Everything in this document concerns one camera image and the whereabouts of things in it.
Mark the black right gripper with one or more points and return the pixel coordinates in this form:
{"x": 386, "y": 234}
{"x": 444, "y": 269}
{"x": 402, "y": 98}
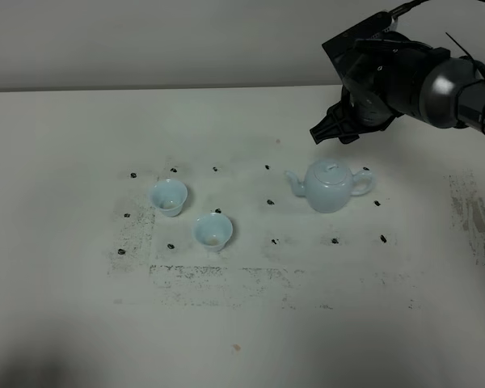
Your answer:
{"x": 383, "y": 79}

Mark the light blue teacup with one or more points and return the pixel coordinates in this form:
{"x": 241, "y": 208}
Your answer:
{"x": 169, "y": 196}
{"x": 213, "y": 231}

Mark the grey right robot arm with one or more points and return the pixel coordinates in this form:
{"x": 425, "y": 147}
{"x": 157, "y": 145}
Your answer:
{"x": 462, "y": 82}

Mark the light blue teacup rear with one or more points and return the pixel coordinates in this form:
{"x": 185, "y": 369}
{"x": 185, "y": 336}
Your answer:
{"x": 169, "y": 196}

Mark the light blue porcelain teapot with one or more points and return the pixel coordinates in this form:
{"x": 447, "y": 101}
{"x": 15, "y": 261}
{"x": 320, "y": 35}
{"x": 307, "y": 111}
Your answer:
{"x": 329, "y": 184}

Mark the light blue teacup front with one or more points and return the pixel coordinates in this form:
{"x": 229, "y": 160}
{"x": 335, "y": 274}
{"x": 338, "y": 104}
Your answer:
{"x": 213, "y": 231}

